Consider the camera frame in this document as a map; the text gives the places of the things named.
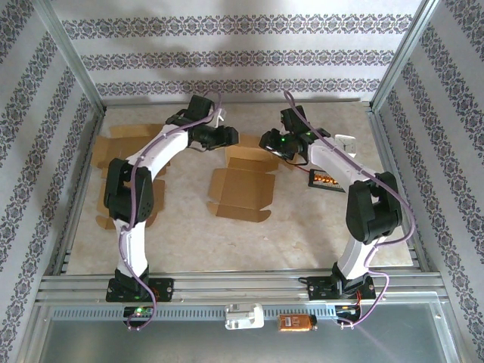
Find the aluminium side rail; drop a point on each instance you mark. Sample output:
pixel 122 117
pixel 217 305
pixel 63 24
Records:
pixel 85 170
pixel 386 151

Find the white square desk clock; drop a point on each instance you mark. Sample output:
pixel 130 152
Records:
pixel 348 145

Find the aluminium frame post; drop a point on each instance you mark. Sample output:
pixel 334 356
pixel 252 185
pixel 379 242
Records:
pixel 404 53
pixel 70 53

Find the green circuit board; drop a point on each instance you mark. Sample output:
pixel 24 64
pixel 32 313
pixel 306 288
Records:
pixel 140 311

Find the grey metal sheet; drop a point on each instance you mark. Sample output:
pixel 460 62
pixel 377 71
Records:
pixel 227 348

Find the white plastic holder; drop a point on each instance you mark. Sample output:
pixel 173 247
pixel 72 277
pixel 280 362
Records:
pixel 244 317

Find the aluminium front rail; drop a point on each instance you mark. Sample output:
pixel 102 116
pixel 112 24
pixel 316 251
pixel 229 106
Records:
pixel 246 283

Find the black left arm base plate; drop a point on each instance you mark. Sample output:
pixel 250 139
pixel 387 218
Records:
pixel 166 289

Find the black board orange connectors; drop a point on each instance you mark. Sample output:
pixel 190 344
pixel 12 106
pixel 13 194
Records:
pixel 321 179

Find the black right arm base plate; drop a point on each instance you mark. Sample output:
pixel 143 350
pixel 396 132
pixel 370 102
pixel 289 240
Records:
pixel 315 289

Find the orange rectangular battery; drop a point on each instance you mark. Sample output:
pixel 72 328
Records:
pixel 296 323

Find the brown corrugated cardboard box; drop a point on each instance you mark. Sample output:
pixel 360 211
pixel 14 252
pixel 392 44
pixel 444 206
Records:
pixel 246 189
pixel 121 147

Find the aluminium back rail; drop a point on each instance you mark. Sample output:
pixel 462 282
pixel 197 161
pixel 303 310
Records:
pixel 246 103

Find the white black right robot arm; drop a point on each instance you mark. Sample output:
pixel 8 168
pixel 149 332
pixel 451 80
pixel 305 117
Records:
pixel 355 257

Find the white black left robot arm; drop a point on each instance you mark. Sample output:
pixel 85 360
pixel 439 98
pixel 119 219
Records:
pixel 132 249

